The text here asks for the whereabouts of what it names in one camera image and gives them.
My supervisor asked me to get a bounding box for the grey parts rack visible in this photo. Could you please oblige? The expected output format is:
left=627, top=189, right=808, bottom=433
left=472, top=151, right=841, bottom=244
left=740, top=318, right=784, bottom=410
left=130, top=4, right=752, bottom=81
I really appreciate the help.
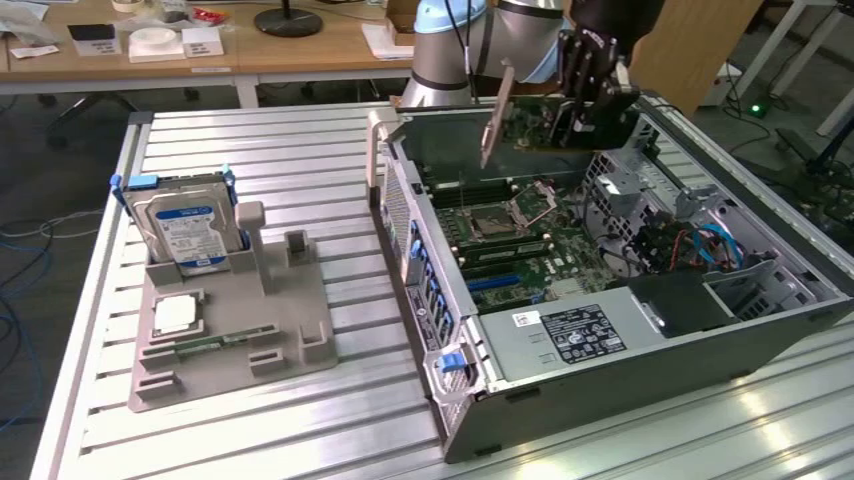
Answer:
left=124, top=199, right=338, bottom=414

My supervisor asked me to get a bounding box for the small white labelled box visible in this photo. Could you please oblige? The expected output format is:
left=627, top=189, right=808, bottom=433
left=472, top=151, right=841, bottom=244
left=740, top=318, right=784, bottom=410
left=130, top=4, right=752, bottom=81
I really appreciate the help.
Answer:
left=180, top=26, right=225, bottom=58

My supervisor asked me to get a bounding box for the grey power supply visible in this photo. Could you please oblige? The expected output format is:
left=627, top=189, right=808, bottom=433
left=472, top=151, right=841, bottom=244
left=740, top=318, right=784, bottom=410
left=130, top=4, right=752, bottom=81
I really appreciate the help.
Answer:
left=477, top=287, right=668, bottom=382

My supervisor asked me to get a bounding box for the white box with tape roll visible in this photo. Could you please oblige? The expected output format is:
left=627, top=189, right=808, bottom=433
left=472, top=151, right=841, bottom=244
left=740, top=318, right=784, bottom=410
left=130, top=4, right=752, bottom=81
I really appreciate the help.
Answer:
left=126, top=26, right=188, bottom=64

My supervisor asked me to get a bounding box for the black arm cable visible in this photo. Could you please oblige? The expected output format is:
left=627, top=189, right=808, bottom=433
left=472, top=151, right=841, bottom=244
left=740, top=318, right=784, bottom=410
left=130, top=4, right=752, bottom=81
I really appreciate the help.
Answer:
left=444, top=0, right=486, bottom=105

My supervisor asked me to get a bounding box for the white table frame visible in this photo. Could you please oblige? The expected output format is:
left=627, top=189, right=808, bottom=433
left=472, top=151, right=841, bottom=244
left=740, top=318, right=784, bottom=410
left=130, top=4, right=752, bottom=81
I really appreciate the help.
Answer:
left=731, top=0, right=854, bottom=137

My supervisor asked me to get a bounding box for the white floor cable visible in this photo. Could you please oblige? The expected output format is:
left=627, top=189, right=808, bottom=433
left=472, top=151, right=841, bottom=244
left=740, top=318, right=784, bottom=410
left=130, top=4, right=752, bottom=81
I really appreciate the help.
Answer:
left=0, top=208, right=105, bottom=239

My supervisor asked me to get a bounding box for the silver CPU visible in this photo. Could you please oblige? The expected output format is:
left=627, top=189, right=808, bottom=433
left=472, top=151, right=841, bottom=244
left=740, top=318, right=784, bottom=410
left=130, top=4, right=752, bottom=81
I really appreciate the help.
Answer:
left=148, top=296, right=202, bottom=337

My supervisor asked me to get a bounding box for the open grey PC case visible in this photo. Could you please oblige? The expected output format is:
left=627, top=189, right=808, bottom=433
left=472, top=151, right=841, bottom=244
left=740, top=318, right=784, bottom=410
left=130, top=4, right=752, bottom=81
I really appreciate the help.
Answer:
left=365, top=92, right=854, bottom=464

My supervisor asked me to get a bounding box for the black installed RAM stick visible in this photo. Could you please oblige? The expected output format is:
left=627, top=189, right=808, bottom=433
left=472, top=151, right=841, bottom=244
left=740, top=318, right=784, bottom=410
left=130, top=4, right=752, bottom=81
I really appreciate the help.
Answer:
left=458, top=240, right=545, bottom=264

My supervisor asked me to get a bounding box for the blue wire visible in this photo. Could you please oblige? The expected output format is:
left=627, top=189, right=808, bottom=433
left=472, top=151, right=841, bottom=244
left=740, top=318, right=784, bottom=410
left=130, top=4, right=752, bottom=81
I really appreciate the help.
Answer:
left=691, top=223, right=745, bottom=274

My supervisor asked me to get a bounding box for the green graphics card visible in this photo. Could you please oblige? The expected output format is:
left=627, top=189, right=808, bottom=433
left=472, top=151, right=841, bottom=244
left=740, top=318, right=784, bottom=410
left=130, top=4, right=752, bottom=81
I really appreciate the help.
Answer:
left=477, top=57, right=641, bottom=169

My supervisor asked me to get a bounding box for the green motherboard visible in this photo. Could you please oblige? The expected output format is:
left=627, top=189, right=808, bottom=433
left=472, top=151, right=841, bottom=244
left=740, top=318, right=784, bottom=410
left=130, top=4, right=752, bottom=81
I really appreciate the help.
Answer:
left=425, top=174, right=635, bottom=316

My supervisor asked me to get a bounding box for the green RAM stick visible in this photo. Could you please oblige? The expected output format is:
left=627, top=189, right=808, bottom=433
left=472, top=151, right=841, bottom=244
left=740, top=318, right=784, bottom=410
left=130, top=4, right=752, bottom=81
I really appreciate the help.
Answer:
left=170, top=332, right=252, bottom=354

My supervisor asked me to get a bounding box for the wooden desk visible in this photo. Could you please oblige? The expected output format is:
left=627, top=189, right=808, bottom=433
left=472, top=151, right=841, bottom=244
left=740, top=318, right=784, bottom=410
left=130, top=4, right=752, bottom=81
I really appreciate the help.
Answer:
left=0, top=0, right=575, bottom=97

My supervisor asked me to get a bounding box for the hard disk with blue caddy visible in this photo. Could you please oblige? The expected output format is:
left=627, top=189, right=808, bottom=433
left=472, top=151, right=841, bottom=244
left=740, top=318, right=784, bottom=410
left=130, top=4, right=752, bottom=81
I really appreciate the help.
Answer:
left=105, top=163, right=252, bottom=276

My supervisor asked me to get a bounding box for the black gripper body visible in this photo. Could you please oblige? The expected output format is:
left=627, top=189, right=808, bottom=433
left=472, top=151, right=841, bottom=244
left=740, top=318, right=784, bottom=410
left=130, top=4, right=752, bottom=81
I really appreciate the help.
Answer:
left=569, top=0, right=668, bottom=54

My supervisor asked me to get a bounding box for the black lamp base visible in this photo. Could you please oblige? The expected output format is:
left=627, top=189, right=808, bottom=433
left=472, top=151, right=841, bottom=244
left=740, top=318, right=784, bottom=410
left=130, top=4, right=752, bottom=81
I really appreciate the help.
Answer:
left=252, top=0, right=325, bottom=39

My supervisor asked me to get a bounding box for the metal socket cover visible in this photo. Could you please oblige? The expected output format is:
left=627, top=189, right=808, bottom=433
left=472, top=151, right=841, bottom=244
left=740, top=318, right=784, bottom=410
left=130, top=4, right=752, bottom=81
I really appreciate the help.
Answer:
left=508, top=178, right=559, bottom=217

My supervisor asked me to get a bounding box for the black and white box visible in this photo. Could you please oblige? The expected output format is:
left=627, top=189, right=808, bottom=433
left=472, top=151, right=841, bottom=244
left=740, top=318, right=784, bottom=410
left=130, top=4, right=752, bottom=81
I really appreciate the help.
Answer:
left=65, top=23, right=124, bottom=57

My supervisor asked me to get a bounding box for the blue expansion slot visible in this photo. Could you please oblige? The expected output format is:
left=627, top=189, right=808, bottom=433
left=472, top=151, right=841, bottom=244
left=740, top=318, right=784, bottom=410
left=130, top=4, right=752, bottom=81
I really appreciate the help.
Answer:
left=466, top=273, right=519, bottom=294

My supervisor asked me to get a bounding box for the CPU socket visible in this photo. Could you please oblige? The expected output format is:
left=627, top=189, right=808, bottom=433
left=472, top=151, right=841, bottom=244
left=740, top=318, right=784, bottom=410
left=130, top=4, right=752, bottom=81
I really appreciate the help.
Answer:
left=468, top=203, right=520, bottom=242

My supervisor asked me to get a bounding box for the blue floor cable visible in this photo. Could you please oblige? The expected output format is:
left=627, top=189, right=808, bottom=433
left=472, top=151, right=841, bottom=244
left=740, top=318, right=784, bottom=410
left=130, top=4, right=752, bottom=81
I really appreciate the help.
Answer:
left=0, top=238, right=55, bottom=432

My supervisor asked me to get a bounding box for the metal disk bay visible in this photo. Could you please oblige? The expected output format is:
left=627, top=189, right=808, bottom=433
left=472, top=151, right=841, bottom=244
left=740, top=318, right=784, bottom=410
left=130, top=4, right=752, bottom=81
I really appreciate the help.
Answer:
left=579, top=148, right=669, bottom=237

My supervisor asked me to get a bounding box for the wooden cabinet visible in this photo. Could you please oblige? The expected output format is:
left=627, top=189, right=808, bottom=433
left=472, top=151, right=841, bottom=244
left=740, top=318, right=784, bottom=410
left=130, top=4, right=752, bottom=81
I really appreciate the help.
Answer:
left=625, top=0, right=765, bottom=117

